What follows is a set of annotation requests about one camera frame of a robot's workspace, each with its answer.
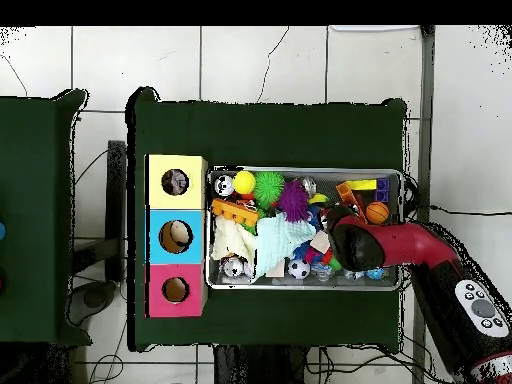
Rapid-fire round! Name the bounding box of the yellow tennis ball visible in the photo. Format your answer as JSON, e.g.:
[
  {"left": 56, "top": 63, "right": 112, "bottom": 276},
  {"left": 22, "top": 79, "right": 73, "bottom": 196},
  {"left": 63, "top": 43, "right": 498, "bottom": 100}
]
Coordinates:
[{"left": 232, "top": 170, "right": 257, "bottom": 196}]

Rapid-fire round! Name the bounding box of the colourful heart print cloth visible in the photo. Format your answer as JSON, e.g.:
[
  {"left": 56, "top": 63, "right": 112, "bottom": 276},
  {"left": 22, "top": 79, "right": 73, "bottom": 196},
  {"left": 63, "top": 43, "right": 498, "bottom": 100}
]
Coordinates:
[{"left": 162, "top": 169, "right": 190, "bottom": 196}]

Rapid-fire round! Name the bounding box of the wooden box with three holes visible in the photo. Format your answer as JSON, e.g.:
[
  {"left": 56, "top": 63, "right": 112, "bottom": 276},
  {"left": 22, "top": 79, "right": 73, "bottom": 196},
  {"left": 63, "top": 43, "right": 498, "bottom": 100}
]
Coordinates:
[{"left": 144, "top": 154, "right": 210, "bottom": 319}]

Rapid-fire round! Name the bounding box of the black cable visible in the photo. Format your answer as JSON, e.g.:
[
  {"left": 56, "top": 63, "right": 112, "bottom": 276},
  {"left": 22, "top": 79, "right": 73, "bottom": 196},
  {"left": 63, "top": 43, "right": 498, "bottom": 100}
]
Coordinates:
[{"left": 415, "top": 203, "right": 512, "bottom": 217}]

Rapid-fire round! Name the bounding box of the mint knitted cloth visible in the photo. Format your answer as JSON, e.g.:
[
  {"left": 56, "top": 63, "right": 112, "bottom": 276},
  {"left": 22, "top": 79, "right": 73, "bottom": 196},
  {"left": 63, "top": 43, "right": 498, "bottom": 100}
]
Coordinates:
[{"left": 254, "top": 211, "right": 317, "bottom": 279}]

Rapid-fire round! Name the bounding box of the orange basketball toy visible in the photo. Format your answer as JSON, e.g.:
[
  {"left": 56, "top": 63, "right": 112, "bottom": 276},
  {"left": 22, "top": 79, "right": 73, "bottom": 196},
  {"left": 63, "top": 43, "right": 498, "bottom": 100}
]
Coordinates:
[{"left": 365, "top": 201, "right": 390, "bottom": 225}]

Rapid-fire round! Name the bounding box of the small soccer ball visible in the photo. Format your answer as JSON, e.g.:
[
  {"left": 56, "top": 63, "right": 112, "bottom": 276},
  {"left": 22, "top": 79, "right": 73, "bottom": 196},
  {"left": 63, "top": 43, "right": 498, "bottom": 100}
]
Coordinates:
[{"left": 287, "top": 258, "right": 312, "bottom": 280}]

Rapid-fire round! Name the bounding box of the purple spiky toy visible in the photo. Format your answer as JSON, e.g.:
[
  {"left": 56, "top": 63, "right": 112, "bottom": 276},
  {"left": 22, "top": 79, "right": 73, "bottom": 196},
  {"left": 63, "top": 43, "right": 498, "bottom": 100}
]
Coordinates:
[{"left": 277, "top": 179, "right": 311, "bottom": 224}]

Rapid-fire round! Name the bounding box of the green covered side table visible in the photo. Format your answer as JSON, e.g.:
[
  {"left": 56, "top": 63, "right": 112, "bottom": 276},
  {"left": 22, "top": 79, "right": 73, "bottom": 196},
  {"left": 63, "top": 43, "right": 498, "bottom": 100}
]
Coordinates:
[{"left": 0, "top": 90, "right": 92, "bottom": 347}]

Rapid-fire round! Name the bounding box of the orange plastic brick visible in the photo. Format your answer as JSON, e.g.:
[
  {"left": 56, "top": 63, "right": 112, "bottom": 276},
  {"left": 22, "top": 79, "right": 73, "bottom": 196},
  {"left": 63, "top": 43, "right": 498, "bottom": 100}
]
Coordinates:
[
  {"left": 210, "top": 198, "right": 261, "bottom": 228},
  {"left": 335, "top": 181, "right": 368, "bottom": 223}
]

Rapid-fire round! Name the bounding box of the dark green table cloth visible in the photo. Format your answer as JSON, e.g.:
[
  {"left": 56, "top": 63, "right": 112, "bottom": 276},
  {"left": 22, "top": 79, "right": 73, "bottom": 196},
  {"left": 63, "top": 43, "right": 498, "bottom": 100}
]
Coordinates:
[{"left": 126, "top": 86, "right": 408, "bottom": 353}]

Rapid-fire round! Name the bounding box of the cream waffle cloth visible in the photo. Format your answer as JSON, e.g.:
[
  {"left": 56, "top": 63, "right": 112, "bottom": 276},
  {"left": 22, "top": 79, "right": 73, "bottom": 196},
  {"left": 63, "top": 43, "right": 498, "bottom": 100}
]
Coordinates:
[{"left": 210, "top": 217, "right": 258, "bottom": 265}]

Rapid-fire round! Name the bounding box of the black stand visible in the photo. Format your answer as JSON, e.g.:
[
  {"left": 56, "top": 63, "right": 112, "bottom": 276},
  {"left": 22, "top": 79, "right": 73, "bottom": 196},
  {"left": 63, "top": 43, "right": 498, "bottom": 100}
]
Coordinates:
[{"left": 71, "top": 139, "right": 128, "bottom": 283}]

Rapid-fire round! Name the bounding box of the clear mesh bin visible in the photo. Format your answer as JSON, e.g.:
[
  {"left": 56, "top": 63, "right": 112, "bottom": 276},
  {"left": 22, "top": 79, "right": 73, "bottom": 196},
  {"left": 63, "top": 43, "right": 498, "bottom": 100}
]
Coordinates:
[{"left": 204, "top": 166, "right": 404, "bottom": 292}]

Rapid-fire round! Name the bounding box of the yellow plastic block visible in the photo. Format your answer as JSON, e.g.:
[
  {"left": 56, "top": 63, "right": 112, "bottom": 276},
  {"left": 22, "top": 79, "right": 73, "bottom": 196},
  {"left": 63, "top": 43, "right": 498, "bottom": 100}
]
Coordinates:
[{"left": 345, "top": 179, "right": 379, "bottom": 192}]

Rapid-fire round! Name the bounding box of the green spiky rubber ball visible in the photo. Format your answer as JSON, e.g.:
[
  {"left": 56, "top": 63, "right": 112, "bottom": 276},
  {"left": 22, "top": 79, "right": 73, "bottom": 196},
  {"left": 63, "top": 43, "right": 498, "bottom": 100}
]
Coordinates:
[{"left": 253, "top": 171, "right": 286, "bottom": 207}]

